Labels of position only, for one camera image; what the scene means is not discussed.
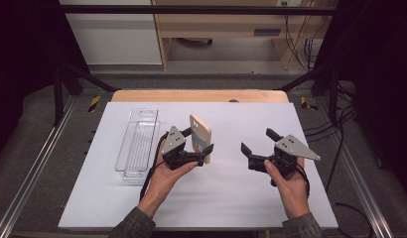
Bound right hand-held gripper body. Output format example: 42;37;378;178
247;134;322;188

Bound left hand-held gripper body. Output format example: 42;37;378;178
160;125;206;172

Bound beige phone case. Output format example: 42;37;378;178
189;113;213;166

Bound clear plastic storage bin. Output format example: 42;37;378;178
114;107;161;182

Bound person's left hand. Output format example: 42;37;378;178
137;140;200;219

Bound person's right hand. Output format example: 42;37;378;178
263;157;312;221

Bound wooden table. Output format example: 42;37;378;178
111;88;290;104

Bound black and yellow tape marker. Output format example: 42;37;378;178
87;95;102;114
300;96;319;112

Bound white table sheet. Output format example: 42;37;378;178
58;101;339;231

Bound grey rectangular desk plate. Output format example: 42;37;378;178
253;28;282;37

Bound light wooden desk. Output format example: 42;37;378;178
151;0;329;71

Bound white cabinet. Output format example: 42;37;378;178
59;0;163;66

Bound black curtain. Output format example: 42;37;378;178
320;0;407;192
0;0;90;160

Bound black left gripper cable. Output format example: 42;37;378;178
139;132;170;203

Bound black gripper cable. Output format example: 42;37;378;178
294;163;312;198
139;132;170;203

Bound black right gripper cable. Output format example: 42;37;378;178
294;163;312;198

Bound black floor cables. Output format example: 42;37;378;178
304;82;375;238

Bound black metal frame strut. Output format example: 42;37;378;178
274;61;340;124
53;61;120;127

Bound aluminium floor rail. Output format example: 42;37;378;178
0;95;77;238
336;143;396;238

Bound black hanging desk cables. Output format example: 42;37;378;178
284;13;316;70

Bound black horizontal frame bar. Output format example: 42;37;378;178
57;4;351;16

